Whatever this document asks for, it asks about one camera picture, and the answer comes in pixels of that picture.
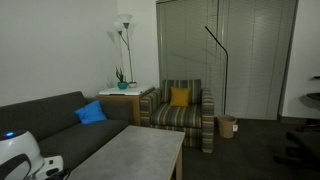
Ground blue throw pillow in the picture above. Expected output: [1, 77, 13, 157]
[73, 99, 108, 126]

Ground wicker waste basket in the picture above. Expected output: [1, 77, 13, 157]
[216, 114, 238, 139]

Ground grey window blinds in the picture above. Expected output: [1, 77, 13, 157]
[155, 0, 299, 121]

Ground dark low chair base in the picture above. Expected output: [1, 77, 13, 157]
[273, 129, 320, 172]

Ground black arc floor lamp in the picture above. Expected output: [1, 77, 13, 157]
[204, 26, 230, 116]

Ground wooden side table white top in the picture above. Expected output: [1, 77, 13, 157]
[95, 84, 156, 127]

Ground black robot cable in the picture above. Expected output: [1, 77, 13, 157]
[54, 168, 72, 180]

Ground white two-shade floor lamp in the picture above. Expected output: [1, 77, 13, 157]
[112, 13, 134, 84]

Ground black office chair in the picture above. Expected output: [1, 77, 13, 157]
[294, 74, 320, 133]

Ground yellow cushion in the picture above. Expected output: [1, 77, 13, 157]
[169, 86, 192, 108]

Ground dark grey fabric sofa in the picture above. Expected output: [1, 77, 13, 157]
[0, 90, 134, 180]

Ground striped armchair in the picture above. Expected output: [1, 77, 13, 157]
[139, 78, 215, 154]

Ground plant in teal pot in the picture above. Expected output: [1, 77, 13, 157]
[115, 66, 129, 91]

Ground grey coffee table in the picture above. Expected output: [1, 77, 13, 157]
[66, 125, 186, 180]

